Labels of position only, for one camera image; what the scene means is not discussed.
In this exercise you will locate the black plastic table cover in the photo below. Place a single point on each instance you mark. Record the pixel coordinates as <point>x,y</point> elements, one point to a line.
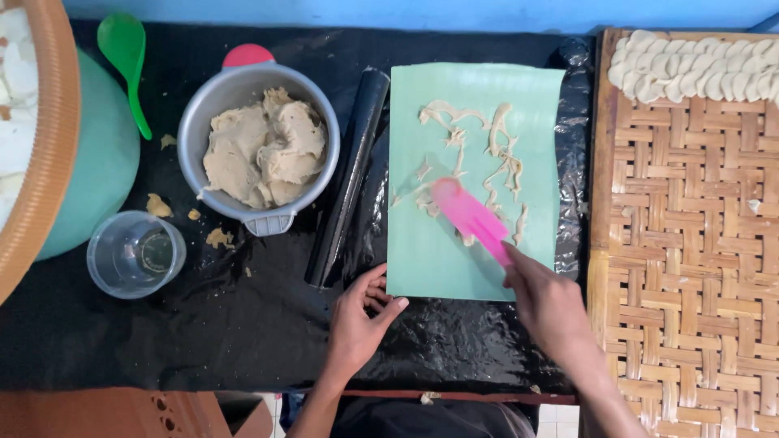
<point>182,328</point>

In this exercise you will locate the woven bamboo tray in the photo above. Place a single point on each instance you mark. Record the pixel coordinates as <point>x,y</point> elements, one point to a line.
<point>687,274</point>

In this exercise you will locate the brown plastic basket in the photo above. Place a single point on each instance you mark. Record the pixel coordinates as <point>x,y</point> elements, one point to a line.
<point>52,140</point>

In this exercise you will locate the person's left hand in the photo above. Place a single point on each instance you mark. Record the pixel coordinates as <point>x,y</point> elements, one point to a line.
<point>353,328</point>

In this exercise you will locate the beige dough mass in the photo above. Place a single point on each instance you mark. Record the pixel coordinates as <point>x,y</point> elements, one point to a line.
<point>268,149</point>

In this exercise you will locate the person's right fingers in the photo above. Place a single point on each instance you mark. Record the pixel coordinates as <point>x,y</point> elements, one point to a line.
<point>514,267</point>

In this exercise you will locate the light green plastic sheet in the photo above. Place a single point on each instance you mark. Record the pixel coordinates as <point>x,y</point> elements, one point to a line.
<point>426,255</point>

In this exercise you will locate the row of round dough discs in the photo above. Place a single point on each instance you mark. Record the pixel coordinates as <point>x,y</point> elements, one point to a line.
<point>694,70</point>

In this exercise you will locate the brown perforated stool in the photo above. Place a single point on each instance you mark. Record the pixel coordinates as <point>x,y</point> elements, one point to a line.
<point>122,413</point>

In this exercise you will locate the person's dark clothing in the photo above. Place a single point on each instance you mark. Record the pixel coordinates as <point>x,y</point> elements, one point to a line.
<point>414,420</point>

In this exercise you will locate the person's right hand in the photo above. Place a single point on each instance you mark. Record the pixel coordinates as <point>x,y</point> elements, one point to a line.
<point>548,304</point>

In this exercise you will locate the grey metal pot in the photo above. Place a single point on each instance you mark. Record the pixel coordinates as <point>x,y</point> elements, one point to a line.
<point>201,115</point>

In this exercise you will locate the dough scraps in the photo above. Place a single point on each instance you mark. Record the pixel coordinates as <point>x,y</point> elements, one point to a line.
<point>502,152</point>

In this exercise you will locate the clear plastic cup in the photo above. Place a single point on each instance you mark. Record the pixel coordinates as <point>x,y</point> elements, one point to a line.
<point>135,254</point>

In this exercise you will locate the white crackers in basket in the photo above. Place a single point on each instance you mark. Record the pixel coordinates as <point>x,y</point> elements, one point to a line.
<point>15,103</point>

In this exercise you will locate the black rolling pin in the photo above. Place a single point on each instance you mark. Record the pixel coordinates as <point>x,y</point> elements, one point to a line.
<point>350,176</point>

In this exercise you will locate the green plastic rice spoon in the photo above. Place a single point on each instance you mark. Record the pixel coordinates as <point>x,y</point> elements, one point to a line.
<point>125,55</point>

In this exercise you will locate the teal plastic basin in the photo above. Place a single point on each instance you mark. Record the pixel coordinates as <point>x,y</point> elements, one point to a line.
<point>97,158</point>

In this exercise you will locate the pink plastic spatula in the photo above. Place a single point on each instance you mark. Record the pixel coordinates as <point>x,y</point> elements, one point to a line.
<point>471,218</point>

